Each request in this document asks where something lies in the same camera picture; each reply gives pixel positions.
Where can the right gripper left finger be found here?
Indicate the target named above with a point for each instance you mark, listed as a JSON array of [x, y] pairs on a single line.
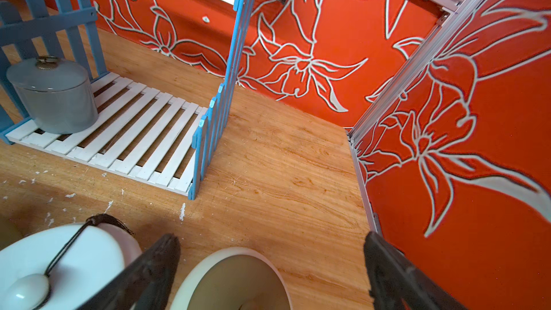
[[144, 284]]

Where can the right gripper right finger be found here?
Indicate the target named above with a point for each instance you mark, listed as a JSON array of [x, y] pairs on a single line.
[[396, 283]]

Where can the blue white slatted shelf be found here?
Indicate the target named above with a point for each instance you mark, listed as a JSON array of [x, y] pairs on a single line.
[[141, 133]]

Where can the small blue tea canister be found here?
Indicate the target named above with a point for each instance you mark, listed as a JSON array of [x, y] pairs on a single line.
[[56, 93]]

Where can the small yellow-green tea canister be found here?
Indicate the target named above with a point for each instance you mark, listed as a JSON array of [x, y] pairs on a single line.
[[9, 233]]

